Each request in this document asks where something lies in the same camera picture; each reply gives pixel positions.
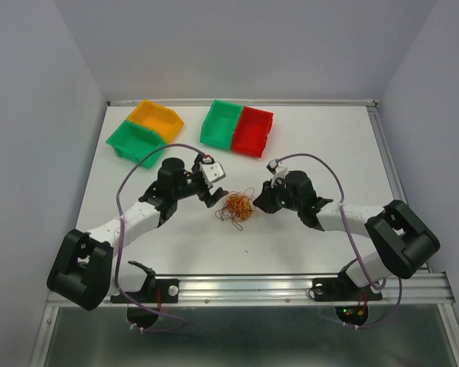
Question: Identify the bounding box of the orange plastic bin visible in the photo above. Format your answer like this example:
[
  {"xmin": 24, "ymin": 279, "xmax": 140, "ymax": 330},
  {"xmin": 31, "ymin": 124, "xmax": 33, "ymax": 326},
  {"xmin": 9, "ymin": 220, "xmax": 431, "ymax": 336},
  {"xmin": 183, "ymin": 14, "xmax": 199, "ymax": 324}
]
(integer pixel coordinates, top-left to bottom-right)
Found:
[{"xmin": 126, "ymin": 100, "xmax": 184, "ymax": 143}]

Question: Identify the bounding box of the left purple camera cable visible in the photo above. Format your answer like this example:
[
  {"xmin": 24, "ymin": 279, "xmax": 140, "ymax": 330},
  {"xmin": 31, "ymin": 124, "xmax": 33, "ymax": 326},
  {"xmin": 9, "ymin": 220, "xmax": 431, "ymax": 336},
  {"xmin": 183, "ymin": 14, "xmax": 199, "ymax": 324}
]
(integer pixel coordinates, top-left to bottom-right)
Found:
[{"xmin": 112, "ymin": 143, "xmax": 213, "ymax": 333}]

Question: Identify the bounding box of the green plastic bin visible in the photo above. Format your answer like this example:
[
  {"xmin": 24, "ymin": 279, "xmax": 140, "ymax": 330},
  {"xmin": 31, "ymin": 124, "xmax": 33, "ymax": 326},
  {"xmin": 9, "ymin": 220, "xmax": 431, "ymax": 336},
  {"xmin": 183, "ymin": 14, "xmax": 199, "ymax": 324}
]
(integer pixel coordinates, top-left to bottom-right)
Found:
[
  {"xmin": 106, "ymin": 120, "xmax": 166, "ymax": 163},
  {"xmin": 200, "ymin": 99, "xmax": 243, "ymax": 150}
]

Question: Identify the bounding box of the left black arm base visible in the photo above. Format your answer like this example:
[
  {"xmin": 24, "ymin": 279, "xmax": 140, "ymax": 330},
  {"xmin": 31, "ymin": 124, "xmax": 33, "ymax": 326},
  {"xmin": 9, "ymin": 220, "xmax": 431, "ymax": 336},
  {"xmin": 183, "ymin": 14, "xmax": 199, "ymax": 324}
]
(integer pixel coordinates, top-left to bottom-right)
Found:
[{"xmin": 109, "ymin": 278, "xmax": 179, "ymax": 332}]

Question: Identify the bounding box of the red plastic bin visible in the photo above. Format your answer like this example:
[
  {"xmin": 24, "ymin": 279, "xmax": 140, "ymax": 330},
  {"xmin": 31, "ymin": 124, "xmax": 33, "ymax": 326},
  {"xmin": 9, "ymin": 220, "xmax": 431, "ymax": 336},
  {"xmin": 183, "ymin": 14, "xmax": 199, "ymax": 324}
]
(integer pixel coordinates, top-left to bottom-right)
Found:
[{"xmin": 230, "ymin": 106, "xmax": 274, "ymax": 158}]

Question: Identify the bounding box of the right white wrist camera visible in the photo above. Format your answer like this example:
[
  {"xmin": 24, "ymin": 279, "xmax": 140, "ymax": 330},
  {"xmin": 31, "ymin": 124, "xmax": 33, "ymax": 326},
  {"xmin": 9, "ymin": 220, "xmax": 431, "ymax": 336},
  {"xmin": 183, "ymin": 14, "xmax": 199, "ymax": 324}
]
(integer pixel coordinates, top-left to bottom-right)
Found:
[{"xmin": 266, "ymin": 160, "xmax": 288, "ymax": 188}]

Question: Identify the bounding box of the right green plastic bin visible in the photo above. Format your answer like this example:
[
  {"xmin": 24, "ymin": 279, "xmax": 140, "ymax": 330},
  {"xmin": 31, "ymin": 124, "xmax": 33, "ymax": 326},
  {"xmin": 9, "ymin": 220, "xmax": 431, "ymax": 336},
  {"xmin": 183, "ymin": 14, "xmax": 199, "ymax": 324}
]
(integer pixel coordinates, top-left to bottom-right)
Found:
[{"xmin": 200, "ymin": 99, "xmax": 243, "ymax": 150}]

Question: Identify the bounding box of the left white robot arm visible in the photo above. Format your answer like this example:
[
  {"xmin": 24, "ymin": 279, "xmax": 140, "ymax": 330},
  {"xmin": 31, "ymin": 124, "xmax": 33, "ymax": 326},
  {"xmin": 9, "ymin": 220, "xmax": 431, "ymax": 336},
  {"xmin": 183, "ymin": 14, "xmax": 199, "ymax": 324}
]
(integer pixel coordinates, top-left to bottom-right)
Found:
[{"xmin": 47, "ymin": 154, "xmax": 226, "ymax": 310}]

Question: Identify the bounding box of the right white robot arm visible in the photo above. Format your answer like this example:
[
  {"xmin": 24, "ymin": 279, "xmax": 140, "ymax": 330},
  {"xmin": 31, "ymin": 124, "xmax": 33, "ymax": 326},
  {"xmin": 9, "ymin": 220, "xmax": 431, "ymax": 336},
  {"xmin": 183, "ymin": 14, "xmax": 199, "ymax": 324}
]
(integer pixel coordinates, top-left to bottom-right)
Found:
[{"xmin": 253, "ymin": 171, "xmax": 441, "ymax": 302}]

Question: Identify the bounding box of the aluminium front rail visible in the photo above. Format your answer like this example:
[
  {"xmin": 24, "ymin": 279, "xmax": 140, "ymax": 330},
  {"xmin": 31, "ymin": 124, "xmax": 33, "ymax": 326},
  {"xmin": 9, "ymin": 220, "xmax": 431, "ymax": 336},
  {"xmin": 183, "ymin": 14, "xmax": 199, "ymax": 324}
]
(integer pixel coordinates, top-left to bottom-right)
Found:
[{"xmin": 45, "ymin": 271, "xmax": 456, "ymax": 307}]

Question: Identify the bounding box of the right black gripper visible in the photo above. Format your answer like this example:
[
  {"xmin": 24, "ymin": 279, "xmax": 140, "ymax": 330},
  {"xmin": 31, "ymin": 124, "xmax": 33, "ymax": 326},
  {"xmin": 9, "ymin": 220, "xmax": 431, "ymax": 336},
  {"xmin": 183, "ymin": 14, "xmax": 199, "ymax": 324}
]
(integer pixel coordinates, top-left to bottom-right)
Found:
[{"xmin": 251, "ymin": 177, "xmax": 301, "ymax": 214}]

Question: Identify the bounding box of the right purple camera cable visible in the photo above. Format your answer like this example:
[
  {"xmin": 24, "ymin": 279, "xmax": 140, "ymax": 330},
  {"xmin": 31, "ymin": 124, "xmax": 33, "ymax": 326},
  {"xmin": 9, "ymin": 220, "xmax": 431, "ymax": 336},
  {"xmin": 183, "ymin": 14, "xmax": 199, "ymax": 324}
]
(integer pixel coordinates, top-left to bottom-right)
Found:
[{"xmin": 273, "ymin": 153, "xmax": 405, "ymax": 332}]

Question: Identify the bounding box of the purple camera cable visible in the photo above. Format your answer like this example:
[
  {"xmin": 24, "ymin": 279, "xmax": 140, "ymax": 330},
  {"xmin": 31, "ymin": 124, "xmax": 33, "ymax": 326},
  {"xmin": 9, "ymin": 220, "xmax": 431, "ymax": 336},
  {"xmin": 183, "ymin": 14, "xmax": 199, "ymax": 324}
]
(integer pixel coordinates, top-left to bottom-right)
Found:
[
  {"xmin": 273, "ymin": 153, "xmax": 405, "ymax": 332},
  {"xmin": 112, "ymin": 143, "xmax": 213, "ymax": 333}
]

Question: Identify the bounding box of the aluminium table edge frame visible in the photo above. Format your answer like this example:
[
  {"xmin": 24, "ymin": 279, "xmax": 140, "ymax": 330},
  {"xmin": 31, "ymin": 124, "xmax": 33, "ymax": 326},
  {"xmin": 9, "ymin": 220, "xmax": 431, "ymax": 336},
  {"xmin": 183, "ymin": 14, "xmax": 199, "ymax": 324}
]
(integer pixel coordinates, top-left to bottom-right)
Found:
[{"xmin": 126, "ymin": 99, "xmax": 405, "ymax": 275}]

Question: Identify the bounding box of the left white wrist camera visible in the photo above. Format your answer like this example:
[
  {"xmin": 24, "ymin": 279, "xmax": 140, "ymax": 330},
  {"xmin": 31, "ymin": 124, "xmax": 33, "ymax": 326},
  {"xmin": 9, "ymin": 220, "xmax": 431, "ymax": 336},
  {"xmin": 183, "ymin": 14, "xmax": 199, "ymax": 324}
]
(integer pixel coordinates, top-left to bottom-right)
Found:
[{"xmin": 200, "ymin": 161, "xmax": 226, "ymax": 189}]

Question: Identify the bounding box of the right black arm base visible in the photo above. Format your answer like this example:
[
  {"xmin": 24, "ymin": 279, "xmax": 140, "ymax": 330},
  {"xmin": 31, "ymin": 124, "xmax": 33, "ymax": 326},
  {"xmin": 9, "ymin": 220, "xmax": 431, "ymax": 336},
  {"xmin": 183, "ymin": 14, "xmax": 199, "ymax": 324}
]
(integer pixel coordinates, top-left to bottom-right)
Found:
[{"xmin": 308, "ymin": 275, "xmax": 383, "ymax": 326}]

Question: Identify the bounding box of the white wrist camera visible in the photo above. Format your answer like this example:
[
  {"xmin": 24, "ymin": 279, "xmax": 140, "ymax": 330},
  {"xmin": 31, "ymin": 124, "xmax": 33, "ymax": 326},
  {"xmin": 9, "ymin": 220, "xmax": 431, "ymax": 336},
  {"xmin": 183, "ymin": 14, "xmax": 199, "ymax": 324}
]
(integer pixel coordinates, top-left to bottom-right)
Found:
[
  {"xmin": 266, "ymin": 160, "xmax": 288, "ymax": 188},
  {"xmin": 200, "ymin": 161, "xmax": 226, "ymax": 189}
]

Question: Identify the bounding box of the left green plastic bin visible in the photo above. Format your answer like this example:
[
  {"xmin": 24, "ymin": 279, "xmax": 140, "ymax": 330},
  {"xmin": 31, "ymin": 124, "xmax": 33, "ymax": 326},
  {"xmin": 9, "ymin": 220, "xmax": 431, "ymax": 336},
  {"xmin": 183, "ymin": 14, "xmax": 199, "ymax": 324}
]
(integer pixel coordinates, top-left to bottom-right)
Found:
[{"xmin": 106, "ymin": 120, "xmax": 166, "ymax": 163}]

